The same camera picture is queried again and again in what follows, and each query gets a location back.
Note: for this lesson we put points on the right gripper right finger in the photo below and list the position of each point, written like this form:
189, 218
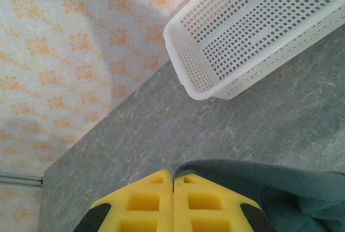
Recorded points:
205, 205

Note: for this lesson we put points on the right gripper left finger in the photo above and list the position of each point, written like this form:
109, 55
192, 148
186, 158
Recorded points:
145, 205

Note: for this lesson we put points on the aluminium frame post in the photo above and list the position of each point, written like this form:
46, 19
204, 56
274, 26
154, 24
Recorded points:
19, 179

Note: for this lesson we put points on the white perforated plastic basket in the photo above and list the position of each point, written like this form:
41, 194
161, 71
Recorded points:
199, 91

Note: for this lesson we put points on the grey t-shirt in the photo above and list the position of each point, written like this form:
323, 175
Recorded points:
283, 194

